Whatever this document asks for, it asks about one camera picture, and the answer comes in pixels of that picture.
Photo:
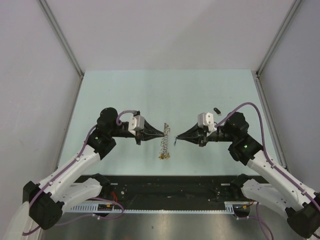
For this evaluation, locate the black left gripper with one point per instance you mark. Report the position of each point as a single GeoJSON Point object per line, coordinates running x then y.
{"type": "Point", "coordinates": [148, 133]}

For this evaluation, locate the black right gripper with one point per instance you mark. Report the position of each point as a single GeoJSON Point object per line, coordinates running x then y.
{"type": "Point", "coordinates": [196, 134]}

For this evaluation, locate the left aluminium frame post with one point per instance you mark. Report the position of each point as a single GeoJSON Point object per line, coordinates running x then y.
{"type": "Point", "coordinates": [57, 30]}

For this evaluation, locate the steel disc with key rings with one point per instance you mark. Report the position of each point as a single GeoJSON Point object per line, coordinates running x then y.
{"type": "Point", "coordinates": [165, 140]}

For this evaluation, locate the aluminium frame post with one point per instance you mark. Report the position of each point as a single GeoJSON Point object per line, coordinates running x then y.
{"type": "Point", "coordinates": [57, 30]}
{"type": "Point", "coordinates": [289, 17]}

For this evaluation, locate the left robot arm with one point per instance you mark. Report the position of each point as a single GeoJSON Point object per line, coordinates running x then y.
{"type": "Point", "coordinates": [52, 196]}

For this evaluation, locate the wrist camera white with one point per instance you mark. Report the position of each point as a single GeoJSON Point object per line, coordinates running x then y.
{"type": "Point", "coordinates": [136, 123]}
{"type": "Point", "coordinates": [205, 121]}

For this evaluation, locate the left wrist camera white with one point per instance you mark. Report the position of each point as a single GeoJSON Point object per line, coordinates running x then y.
{"type": "Point", "coordinates": [136, 123]}

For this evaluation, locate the grey slotted cable duct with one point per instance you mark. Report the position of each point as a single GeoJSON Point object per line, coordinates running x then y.
{"type": "Point", "coordinates": [97, 207]}

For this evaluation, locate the right aluminium frame post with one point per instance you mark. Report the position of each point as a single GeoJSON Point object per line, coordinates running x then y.
{"type": "Point", "coordinates": [289, 17]}

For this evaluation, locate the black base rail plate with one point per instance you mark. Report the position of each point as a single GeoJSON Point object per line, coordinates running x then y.
{"type": "Point", "coordinates": [216, 188]}

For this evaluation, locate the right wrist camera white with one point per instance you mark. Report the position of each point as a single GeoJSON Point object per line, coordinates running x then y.
{"type": "Point", "coordinates": [205, 121]}

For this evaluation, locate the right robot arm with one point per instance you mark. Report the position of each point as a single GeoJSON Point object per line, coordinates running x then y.
{"type": "Point", "coordinates": [289, 197]}

